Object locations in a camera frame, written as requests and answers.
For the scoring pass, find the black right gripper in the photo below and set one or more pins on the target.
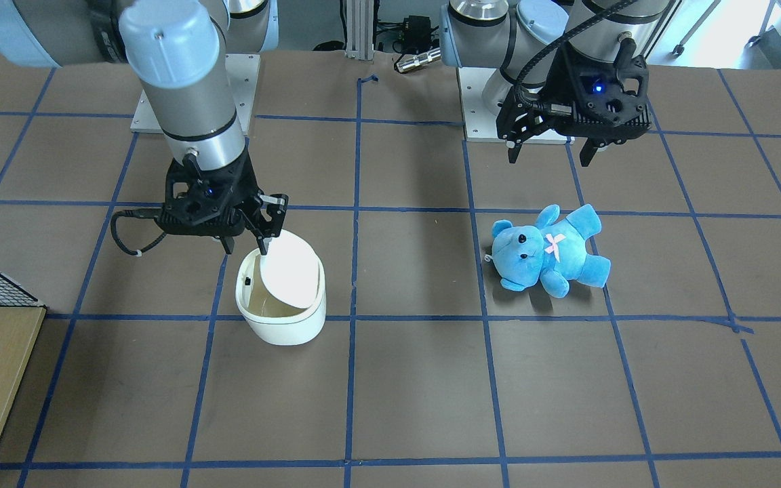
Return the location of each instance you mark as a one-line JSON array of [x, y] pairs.
[[244, 191]]

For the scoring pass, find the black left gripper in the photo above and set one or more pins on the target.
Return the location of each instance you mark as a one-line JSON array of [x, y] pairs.
[[562, 83]]

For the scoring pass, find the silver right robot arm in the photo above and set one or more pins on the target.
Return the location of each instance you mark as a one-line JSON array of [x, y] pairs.
[[178, 50]]

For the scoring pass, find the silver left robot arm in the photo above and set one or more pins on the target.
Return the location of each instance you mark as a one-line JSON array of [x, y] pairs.
[[520, 38]]

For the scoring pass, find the blue teddy bear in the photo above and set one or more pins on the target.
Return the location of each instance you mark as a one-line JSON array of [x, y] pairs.
[[551, 252]]

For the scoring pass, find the silver metal cylinder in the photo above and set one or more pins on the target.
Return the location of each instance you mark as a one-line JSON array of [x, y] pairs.
[[409, 63]]

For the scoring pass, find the aluminium frame post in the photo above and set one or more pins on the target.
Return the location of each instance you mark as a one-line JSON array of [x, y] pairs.
[[360, 19]]

